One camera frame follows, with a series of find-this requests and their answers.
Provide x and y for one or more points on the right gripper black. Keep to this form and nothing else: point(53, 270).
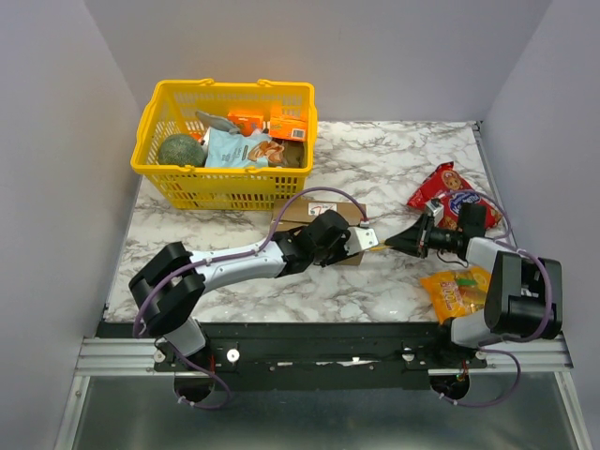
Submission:
point(422, 237)

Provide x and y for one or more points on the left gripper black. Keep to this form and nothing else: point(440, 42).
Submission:
point(341, 253)

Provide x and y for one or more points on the brown cardboard express box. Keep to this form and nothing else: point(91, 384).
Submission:
point(303, 227)

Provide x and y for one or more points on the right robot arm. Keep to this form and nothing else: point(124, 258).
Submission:
point(524, 294)

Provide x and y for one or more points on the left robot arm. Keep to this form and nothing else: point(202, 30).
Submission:
point(169, 286)

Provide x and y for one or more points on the orange box right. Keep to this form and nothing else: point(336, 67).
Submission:
point(285, 124)

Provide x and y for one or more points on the orange box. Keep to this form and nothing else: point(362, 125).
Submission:
point(285, 124)
point(248, 122)

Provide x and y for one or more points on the orange box left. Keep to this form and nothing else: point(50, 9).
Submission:
point(248, 122)

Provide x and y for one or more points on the red candy bag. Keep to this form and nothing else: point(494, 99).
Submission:
point(454, 190)

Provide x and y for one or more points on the yellow orange snack bag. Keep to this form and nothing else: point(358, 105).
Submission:
point(457, 293)

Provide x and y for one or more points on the light blue chips bag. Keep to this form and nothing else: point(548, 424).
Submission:
point(236, 151)

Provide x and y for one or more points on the yellow plastic shopping basket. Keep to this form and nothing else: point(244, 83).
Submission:
point(171, 110)

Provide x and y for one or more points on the grey foil packet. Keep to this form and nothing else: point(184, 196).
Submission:
point(210, 121)

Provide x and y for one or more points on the green melon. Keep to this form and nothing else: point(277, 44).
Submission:
point(181, 150)

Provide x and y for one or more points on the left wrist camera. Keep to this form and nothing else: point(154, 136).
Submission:
point(361, 239)

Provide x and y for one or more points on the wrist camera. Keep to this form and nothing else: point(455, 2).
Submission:
point(361, 239)
point(434, 208)

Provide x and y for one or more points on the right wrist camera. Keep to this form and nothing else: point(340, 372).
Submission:
point(434, 208)

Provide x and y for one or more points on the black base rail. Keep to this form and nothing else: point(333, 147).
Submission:
point(317, 357)

